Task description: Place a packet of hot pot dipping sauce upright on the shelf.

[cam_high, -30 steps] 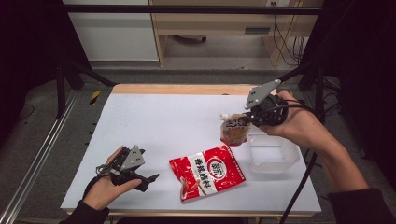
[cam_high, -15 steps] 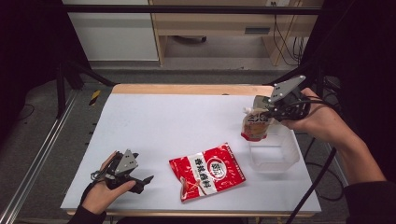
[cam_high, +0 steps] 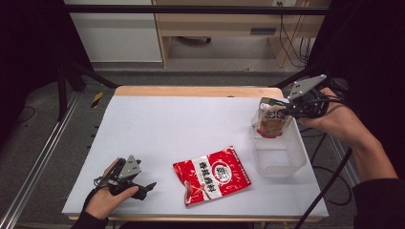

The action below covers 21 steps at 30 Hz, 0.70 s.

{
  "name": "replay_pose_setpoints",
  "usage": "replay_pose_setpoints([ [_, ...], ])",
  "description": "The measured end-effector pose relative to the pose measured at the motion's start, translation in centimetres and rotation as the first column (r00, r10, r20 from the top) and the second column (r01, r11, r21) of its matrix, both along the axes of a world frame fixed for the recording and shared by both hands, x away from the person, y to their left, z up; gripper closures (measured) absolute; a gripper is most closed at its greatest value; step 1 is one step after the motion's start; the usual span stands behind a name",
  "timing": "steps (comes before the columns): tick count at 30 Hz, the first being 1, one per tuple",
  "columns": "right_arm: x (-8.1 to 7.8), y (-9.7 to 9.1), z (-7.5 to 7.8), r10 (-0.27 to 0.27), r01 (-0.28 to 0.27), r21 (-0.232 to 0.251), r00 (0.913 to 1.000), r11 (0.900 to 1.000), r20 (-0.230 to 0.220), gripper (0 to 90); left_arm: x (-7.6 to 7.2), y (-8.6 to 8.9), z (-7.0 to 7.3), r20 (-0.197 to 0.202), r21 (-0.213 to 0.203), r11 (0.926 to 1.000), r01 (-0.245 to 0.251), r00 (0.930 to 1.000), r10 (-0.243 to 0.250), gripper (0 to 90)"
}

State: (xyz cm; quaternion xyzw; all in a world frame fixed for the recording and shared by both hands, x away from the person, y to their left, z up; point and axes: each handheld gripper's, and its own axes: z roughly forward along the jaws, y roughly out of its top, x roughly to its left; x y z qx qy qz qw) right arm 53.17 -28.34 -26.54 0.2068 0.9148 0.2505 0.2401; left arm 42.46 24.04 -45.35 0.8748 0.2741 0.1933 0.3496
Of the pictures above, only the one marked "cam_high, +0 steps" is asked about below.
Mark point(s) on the black metal stand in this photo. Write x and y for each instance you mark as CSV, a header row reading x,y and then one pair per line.
x,y
68,79

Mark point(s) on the red and white sauce pouch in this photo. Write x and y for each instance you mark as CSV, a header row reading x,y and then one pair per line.
x,y
211,175

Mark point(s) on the light wooden desk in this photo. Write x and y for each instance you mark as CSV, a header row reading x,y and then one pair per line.
x,y
223,25

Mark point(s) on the person's right hand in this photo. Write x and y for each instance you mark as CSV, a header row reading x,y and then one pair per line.
x,y
340,122

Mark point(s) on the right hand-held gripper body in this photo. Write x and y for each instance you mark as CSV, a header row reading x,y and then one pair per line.
x,y
305,87

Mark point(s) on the white cabinet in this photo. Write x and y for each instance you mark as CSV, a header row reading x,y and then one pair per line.
x,y
117,35

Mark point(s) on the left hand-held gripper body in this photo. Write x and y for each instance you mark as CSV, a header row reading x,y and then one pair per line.
x,y
129,170

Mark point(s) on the clear plastic container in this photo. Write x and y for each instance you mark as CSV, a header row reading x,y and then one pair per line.
x,y
280,156

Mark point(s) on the person's left hand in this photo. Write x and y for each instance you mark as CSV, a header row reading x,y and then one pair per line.
x,y
108,202

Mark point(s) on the metal floor rail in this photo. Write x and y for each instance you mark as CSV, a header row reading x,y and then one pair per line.
x,y
38,159
345,162

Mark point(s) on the yellow and black striped tape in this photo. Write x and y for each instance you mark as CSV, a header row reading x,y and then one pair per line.
x,y
97,99

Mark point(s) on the black horizontal bar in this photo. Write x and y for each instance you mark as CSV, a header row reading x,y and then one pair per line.
x,y
191,9

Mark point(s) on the white table board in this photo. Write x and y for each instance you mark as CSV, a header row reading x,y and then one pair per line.
x,y
178,127

